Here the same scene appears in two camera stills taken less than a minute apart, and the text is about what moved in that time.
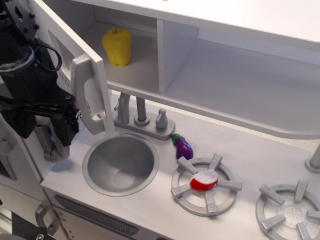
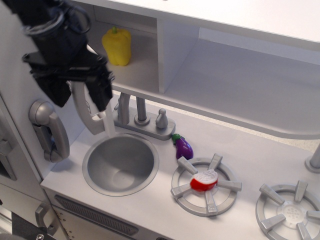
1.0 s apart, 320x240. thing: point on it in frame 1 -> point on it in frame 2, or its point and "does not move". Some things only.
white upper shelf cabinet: [253, 62] does not move
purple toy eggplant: [183, 148] does not move
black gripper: [34, 89] -> [64, 50]
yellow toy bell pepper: [117, 42] does not move
